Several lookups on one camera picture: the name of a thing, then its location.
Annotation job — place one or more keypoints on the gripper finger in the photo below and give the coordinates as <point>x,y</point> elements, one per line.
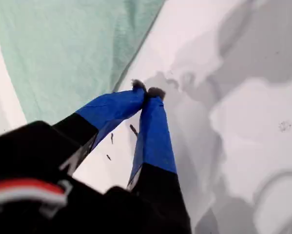
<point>153,136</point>
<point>111,107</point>

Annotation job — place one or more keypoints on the pale green T-shirt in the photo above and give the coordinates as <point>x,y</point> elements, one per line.
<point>63,48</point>

